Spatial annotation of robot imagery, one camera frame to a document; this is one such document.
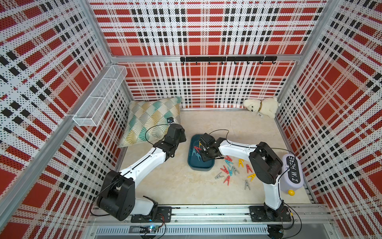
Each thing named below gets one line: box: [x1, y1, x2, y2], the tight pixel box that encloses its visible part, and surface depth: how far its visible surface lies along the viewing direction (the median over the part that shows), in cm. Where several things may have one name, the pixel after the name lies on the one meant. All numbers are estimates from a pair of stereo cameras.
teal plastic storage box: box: [187, 133, 216, 172], surface depth 95 cm
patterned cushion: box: [118, 96, 183, 149], surface depth 96 cm
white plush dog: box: [242, 97, 279, 119], surface depth 117 cm
